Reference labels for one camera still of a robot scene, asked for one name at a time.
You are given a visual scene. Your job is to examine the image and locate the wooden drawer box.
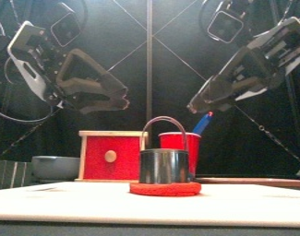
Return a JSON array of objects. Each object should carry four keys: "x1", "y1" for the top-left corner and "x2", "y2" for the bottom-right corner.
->
[{"x1": 74, "y1": 130, "x2": 150, "y2": 183}]

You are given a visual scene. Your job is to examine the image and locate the red drawer front with knob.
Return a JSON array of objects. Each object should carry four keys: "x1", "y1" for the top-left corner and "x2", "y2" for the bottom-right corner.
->
[{"x1": 83, "y1": 136, "x2": 142, "y2": 181}]

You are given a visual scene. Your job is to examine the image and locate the grey bowl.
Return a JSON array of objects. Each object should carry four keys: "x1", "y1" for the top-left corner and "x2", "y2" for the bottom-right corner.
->
[{"x1": 31, "y1": 155, "x2": 82, "y2": 182}]

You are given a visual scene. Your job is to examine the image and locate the flat red dough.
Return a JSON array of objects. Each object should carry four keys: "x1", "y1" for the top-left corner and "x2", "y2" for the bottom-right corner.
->
[{"x1": 129, "y1": 182, "x2": 202, "y2": 197}]

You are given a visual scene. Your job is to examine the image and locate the blue marker pen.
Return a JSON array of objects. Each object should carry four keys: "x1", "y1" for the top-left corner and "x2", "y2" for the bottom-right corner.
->
[{"x1": 192, "y1": 111, "x2": 214, "y2": 136}]

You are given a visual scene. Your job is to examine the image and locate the red plastic cup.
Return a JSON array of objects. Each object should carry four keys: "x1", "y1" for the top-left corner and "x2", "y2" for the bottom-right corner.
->
[{"x1": 157, "y1": 131, "x2": 202, "y2": 180}]

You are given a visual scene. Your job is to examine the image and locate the flat wooden board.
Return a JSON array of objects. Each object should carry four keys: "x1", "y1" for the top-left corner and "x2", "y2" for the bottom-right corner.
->
[{"x1": 194, "y1": 176, "x2": 300, "y2": 189}]

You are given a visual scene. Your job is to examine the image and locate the grey slatted block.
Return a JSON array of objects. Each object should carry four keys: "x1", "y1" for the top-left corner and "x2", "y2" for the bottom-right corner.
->
[{"x1": 0, "y1": 159, "x2": 35, "y2": 191}]

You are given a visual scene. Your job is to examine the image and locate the white cutting board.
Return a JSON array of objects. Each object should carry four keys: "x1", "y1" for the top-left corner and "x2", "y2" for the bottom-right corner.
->
[{"x1": 0, "y1": 181, "x2": 300, "y2": 229}]

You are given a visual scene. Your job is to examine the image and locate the thin diagonal brace wire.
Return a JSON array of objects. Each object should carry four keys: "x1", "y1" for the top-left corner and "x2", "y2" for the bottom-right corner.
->
[
  {"x1": 111, "y1": 0, "x2": 300, "y2": 168},
  {"x1": 0, "y1": 0, "x2": 200, "y2": 159}
]

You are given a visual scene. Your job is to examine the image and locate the vertical metal frame pole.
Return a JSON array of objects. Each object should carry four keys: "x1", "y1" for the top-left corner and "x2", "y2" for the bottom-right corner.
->
[{"x1": 146, "y1": 0, "x2": 154, "y2": 124}]

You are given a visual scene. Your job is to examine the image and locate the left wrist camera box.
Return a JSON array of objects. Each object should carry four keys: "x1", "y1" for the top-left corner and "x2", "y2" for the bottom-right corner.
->
[{"x1": 50, "y1": 2, "x2": 83, "y2": 48}]

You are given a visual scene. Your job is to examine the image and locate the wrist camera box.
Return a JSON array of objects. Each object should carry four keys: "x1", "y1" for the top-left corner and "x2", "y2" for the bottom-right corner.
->
[
  {"x1": 206, "y1": 8, "x2": 245, "y2": 44},
  {"x1": 50, "y1": 2, "x2": 83, "y2": 48}
]

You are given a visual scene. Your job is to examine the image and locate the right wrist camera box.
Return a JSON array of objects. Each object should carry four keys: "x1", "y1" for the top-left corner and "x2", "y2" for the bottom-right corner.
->
[{"x1": 206, "y1": 8, "x2": 245, "y2": 44}]

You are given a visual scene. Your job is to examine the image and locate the black looped cable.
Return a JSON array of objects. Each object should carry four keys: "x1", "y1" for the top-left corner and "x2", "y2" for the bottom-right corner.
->
[{"x1": 0, "y1": 56, "x2": 63, "y2": 124}]

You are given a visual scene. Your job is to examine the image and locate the black camera cable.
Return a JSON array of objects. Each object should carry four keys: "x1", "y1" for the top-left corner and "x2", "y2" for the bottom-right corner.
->
[{"x1": 197, "y1": 0, "x2": 224, "y2": 42}]

